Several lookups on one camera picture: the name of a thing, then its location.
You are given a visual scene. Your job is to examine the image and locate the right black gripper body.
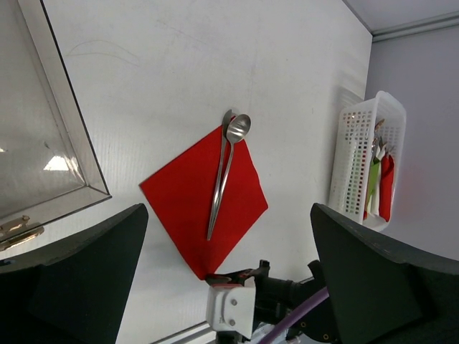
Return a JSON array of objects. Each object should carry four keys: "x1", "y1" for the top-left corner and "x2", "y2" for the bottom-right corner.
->
[{"x1": 205, "y1": 260, "x2": 339, "y2": 343}]

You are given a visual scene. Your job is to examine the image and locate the silver knife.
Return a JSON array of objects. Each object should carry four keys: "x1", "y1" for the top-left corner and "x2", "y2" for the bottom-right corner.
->
[{"x1": 207, "y1": 110, "x2": 233, "y2": 241}]

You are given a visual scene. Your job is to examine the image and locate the right aluminium frame post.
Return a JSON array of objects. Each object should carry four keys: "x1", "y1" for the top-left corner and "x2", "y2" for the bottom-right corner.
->
[{"x1": 344, "y1": 0, "x2": 459, "y2": 43}]

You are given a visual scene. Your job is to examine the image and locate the white plastic basket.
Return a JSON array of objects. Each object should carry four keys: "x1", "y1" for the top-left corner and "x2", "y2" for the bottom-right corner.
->
[{"x1": 328, "y1": 91, "x2": 407, "y2": 231}]

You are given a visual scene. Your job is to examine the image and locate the red rolled napkin right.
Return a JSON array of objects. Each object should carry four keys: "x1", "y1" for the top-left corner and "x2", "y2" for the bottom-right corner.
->
[{"x1": 379, "y1": 153, "x2": 394, "y2": 222}]

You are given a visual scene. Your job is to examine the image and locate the silver spoon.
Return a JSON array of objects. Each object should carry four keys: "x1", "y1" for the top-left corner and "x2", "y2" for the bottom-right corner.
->
[{"x1": 213, "y1": 114, "x2": 251, "y2": 231}]

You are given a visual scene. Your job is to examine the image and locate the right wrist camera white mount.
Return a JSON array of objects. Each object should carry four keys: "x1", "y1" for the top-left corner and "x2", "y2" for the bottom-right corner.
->
[{"x1": 206, "y1": 277, "x2": 256, "y2": 340}]

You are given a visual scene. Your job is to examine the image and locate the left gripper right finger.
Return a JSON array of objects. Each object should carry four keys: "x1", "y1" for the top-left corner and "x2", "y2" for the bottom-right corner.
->
[{"x1": 311, "y1": 204, "x2": 458, "y2": 343}]

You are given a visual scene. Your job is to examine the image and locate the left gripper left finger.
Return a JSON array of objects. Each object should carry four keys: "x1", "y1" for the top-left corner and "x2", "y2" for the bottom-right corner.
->
[{"x1": 1, "y1": 204, "x2": 148, "y2": 343}]

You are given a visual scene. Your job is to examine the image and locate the green rolled napkin middle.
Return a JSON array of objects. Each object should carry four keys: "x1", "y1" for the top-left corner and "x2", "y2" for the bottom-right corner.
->
[{"x1": 365, "y1": 158, "x2": 381, "y2": 215}]

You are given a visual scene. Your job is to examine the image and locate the clear acrylic utensil box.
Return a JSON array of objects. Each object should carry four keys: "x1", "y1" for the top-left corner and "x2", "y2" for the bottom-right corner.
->
[{"x1": 1, "y1": 1, "x2": 110, "y2": 250}]

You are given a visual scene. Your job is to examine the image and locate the red paper napkin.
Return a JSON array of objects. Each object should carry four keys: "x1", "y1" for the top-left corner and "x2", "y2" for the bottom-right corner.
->
[{"x1": 140, "y1": 127, "x2": 268, "y2": 280}]

